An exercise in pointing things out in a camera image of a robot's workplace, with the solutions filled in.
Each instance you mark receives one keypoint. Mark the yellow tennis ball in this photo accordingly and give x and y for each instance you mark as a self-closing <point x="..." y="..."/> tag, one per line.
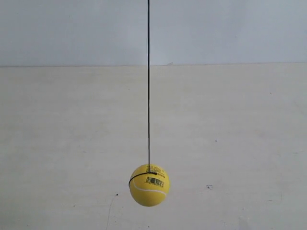
<point x="149" y="185"/>

